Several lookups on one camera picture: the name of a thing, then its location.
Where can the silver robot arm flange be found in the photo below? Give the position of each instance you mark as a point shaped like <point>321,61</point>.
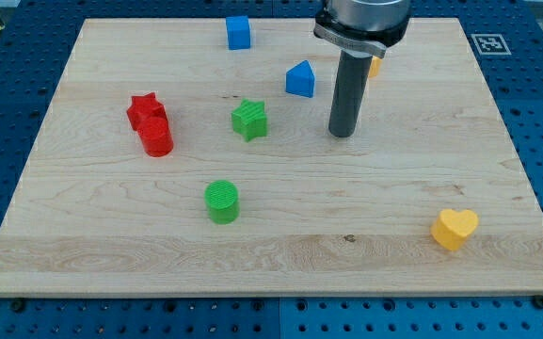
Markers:
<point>363,28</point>

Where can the red cylinder block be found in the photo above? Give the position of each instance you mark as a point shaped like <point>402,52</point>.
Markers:
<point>155,136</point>

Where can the yellow heart block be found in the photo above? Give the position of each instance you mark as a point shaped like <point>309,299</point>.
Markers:
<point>452,228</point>

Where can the red star block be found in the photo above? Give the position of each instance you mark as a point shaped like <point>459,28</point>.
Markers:
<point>143,107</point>

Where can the yellow block behind rod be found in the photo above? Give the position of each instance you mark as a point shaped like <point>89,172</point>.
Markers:
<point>375,67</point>

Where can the wooden board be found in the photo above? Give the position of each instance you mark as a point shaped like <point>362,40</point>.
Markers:
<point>94,216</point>

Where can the blue triangle block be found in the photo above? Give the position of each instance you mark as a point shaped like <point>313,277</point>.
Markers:
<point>300,80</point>

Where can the green star block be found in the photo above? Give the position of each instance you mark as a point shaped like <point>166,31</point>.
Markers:
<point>249,120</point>

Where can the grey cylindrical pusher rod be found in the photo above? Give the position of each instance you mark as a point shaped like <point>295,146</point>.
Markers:
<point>349,87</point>

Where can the blue cube block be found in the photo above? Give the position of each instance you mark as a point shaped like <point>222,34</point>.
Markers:
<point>238,32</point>

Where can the white fiducial marker tag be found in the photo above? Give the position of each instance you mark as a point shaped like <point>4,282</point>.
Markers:
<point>489,44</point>

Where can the green cylinder block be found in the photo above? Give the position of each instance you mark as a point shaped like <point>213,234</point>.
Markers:
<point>222,202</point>

